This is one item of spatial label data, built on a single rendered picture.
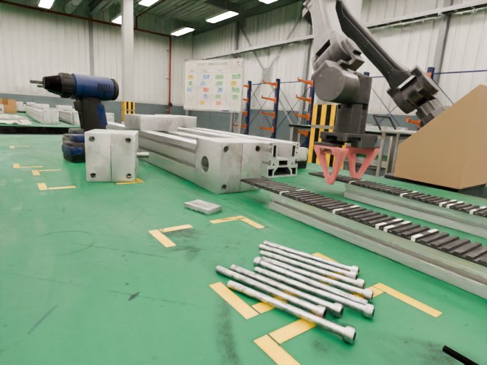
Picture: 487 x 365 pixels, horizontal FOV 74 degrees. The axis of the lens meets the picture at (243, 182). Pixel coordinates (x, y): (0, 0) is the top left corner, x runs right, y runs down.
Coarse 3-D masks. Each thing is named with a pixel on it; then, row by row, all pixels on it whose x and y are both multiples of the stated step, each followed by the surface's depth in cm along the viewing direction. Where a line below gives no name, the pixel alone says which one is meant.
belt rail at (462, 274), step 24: (288, 216) 48; (312, 216) 45; (336, 216) 41; (360, 240) 38; (384, 240) 36; (408, 240) 33; (408, 264) 34; (432, 264) 32; (456, 264) 30; (480, 288) 28
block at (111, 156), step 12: (96, 132) 61; (108, 132) 63; (120, 132) 65; (132, 132) 67; (96, 144) 61; (108, 144) 61; (120, 144) 62; (132, 144) 62; (96, 156) 61; (108, 156) 62; (120, 156) 62; (132, 156) 63; (144, 156) 68; (96, 168) 62; (108, 168) 62; (120, 168) 63; (132, 168) 63; (96, 180) 62; (108, 180) 63; (120, 180) 63; (132, 180) 64
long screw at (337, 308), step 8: (240, 272) 29; (248, 272) 29; (256, 280) 29; (264, 280) 28; (272, 280) 28; (280, 288) 27; (288, 288) 27; (296, 296) 26; (304, 296) 26; (312, 296) 25; (328, 304) 25; (336, 304) 24; (336, 312) 24
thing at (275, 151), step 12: (192, 132) 106; (204, 132) 100; (216, 132) 108; (264, 144) 76; (276, 144) 76; (288, 144) 80; (264, 156) 77; (276, 156) 77; (288, 156) 80; (264, 168) 77; (276, 168) 78; (288, 168) 80
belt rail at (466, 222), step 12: (348, 192) 62; (360, 192) 59; (372, 192) 57; (372, 204) 58; (384, 204) 56; (396, 204) 55; (408, 204) 52; (420, 204) 51; (432, 204) 49; (420, 216) 51; (432, 216) 49; (444, 216) 49; (456, 216) 47; (468, 216) 45; (456, 228) 47; (468, 228) 46; (480, 228) 44
